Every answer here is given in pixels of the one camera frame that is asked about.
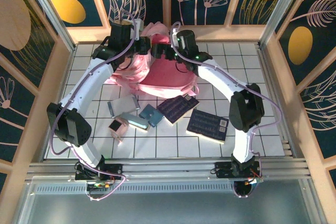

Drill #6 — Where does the pink school backpack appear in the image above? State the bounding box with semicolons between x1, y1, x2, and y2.
106;22;200;99

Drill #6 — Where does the dark blue patterned notebook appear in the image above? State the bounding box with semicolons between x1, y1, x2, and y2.
186;109;229;145
156;93;200;125

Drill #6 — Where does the teal snap wallet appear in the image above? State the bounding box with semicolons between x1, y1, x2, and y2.
138;104;165;127

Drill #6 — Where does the grey notebook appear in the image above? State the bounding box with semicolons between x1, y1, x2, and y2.
107;95;140;119

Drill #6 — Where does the light blue pencil box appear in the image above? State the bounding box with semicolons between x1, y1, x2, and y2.
118;112;150;132

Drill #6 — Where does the small pink cube pouch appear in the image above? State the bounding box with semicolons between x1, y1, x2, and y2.
108;118;129;146

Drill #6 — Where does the slotted grey metal strip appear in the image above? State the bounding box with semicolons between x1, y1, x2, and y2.
34;184;237;194

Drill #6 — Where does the small electronics board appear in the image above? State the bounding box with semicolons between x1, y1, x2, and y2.
244;176;263;185
87;181;116;190

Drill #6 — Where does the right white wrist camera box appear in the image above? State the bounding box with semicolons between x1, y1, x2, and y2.
170;31;180;49

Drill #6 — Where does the aluminium corner post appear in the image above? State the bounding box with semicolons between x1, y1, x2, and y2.
258;0;308;49
19;0;77;51

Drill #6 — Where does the aluminium side rail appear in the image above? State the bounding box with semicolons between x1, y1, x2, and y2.
256;42;292;156

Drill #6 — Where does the long aluminium mounting rail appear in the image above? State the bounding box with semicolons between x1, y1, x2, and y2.
25;157;312;183

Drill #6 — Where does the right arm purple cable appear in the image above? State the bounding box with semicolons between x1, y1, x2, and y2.
170;22;284;198

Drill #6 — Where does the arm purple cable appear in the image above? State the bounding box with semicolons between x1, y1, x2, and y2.
49;10;128;201
170;22;284;198

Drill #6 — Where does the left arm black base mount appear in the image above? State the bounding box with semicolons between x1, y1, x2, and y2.
75;163;124;182

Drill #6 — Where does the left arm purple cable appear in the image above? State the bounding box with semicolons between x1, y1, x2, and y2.
49;10;128;201

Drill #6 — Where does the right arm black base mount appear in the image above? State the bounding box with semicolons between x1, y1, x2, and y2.
214;161;263;180

